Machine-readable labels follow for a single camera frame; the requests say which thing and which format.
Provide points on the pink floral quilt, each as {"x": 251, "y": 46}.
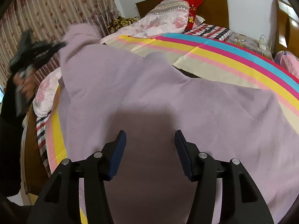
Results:
{"x": 170, "y": 16}

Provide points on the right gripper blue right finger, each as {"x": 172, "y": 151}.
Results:
{"x": 242, "y": 202}

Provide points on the purple knit pants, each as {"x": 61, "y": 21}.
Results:
{"x": 107, "y": 90}

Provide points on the small dark wooden headboard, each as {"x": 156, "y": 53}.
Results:
{"x": 214, "y": 12}

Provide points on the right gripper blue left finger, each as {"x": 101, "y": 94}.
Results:
{"x": 58, "y": 201}

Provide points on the yellow black patterned cloth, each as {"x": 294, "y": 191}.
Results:
{"x": 121, "y": 22}

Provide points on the pink bed sheet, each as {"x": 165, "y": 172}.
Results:
{"x": 288, "y": 61}

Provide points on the colourful striped blanket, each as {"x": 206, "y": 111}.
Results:
{"x": 198, "y": 58}

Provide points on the floral striped curtain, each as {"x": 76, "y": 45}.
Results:
{"x": 49, "y": 20}

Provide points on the person's left hand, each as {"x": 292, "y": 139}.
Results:
{"x": 28, "y": 85}

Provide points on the large glossy wooden headboard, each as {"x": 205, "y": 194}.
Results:
{"x": 286, "y": 38}

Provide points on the covered nightstand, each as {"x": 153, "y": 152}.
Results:
{"x": 249, "y": 44}

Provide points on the red floral pillow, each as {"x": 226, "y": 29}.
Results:
{"x": 193, "y": 7}

